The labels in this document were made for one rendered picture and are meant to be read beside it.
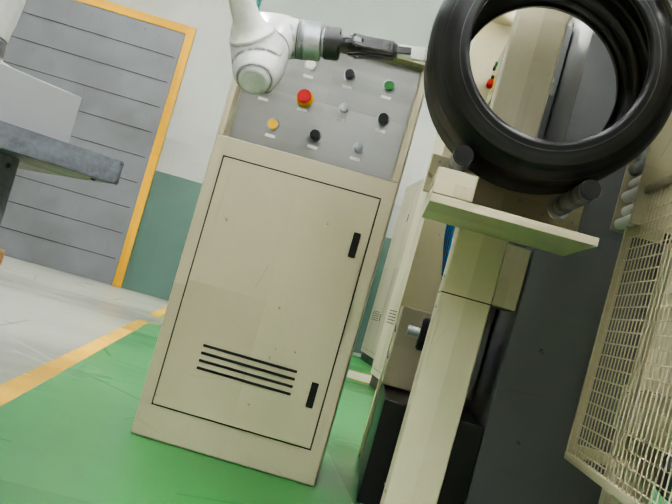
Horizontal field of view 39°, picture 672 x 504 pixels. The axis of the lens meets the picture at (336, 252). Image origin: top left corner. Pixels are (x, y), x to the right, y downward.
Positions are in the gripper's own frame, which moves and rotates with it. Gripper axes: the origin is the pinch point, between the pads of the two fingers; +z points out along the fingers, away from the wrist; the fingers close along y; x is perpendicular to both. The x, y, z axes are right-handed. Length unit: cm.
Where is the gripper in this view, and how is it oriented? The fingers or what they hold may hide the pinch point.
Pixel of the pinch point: (411, 53)
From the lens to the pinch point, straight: 220.8
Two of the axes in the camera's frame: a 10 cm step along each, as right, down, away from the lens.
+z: 9.9, 1.3, -0.5
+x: -1.3, 9.9, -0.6
